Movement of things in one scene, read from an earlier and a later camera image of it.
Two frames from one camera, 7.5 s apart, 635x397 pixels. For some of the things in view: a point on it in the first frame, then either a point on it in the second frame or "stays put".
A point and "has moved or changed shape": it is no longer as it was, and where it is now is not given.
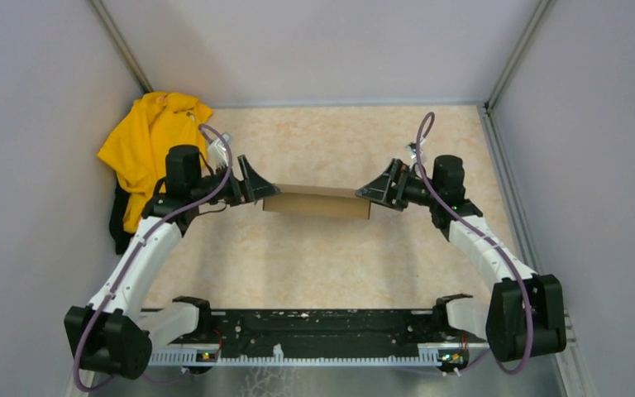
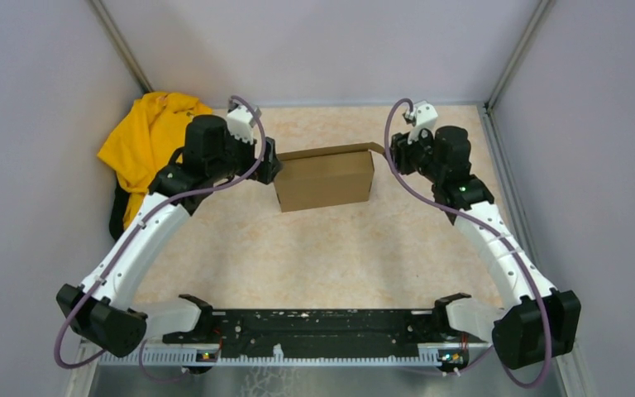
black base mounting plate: (329, 328) stays put
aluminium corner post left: (121, 45) stays put
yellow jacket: (136, 150) stays put
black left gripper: (254, 186) → (272, 166)
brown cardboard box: (320, 200) has moved or changed shape
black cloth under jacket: (121, 237) stays put
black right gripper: (381, 190) → (401, 149)
